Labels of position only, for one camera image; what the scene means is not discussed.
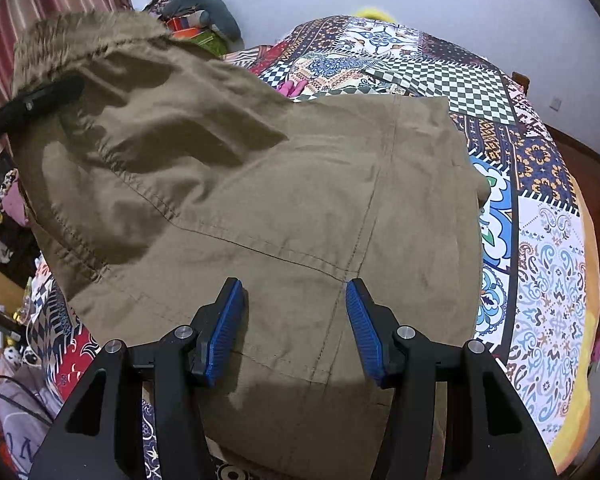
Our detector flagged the olive khaki pants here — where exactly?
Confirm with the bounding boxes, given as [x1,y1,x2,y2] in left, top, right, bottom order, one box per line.
[10,12,490,479]

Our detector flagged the colourful patchwork bedspread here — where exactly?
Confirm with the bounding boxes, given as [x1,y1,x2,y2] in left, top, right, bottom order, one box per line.
[31,16,591,446]

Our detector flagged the pile of clothes and bags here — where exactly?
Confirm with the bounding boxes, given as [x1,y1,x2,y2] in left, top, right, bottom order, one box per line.
[143,0,242,55]

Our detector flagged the folded pink garment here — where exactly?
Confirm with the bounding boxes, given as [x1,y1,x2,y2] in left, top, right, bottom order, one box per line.
[276,79,308,99]

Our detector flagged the yellow plush pillow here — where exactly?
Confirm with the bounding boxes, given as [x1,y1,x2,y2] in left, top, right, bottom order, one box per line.
[355,6,396,23]

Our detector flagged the wooden bed post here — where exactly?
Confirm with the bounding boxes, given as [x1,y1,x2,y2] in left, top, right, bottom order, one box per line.
[512,72,530,94]

